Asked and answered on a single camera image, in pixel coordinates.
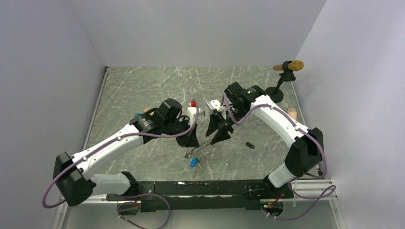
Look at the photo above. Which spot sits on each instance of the blue plastic key tag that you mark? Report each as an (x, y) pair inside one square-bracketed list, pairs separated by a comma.
[(194, 162)]

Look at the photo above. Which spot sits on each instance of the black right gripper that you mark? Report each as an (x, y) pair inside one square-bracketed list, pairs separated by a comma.
[(222, 133)]

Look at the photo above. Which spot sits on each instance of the small black cylinder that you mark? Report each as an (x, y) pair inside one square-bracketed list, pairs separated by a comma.
[(250, 145)]

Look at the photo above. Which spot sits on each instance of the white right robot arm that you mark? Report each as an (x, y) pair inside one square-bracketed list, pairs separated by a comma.
[(237, 104)]

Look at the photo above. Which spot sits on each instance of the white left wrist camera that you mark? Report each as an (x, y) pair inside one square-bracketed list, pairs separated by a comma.
[(192, 111)]

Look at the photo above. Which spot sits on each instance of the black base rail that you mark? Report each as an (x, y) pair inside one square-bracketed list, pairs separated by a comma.
[(249, 194)]

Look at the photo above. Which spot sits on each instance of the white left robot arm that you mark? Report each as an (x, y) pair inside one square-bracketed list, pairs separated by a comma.
[(77, 177)]

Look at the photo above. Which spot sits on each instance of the pink microphone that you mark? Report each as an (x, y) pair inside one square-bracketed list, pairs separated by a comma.
[(292, 112)]

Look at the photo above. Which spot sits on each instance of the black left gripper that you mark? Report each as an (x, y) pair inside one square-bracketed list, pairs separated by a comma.
[(189, 140)]

